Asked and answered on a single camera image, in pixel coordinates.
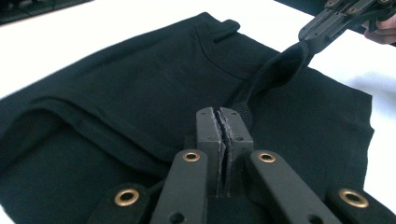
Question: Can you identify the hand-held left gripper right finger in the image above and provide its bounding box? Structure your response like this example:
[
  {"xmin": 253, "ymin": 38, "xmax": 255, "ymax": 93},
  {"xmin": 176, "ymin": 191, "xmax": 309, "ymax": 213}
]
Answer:
[{"xmin": 219, "ymin": 106, "xmax": 255, "ymax": 197}]

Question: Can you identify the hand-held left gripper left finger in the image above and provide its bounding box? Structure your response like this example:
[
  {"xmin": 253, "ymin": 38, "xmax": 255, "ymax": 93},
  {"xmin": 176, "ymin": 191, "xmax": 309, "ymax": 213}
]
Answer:
[{"xmin": 195, "ymin": 106, "xmax": 226, "ymax": 197}]

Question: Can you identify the white table cover sheet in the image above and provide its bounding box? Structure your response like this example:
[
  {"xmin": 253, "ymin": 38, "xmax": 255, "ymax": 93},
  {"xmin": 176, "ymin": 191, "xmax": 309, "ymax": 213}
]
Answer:
[{"xmin": 0, "ymin": 0, "xmax": 396, "ymax": 224}]

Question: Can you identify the black tank top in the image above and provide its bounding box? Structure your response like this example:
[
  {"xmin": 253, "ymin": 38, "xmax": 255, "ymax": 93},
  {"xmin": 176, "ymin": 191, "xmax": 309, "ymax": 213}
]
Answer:
[{"xmin": 0, "ymin": 11, "xmax": 375, "ymax": 224}]

